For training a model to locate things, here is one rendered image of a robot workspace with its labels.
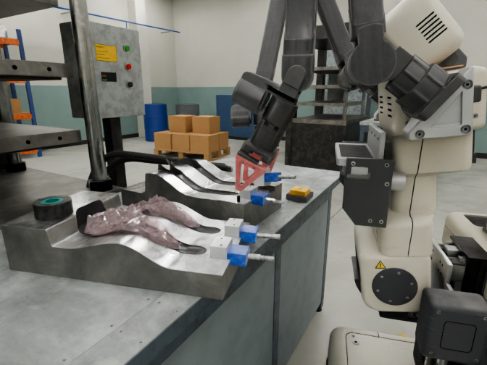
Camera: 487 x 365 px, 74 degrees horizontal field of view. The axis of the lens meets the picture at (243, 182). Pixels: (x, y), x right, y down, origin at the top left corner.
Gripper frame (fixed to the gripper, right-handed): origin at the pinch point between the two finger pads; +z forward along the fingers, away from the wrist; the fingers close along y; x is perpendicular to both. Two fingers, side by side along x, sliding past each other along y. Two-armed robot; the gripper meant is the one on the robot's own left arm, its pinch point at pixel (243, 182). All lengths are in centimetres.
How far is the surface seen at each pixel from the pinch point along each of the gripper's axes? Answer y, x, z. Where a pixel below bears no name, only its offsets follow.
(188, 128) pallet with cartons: -502, -180, 142
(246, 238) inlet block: -2.1, 6.6, 12.8
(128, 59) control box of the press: -80, -82, 3
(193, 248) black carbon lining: 5.4, -2.6, 17.4
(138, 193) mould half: -27, -32, 32
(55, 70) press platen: -40, -84, 12
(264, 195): -19.6, 5.3, 7.7
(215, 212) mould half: -17.8, -4.7, 18.8
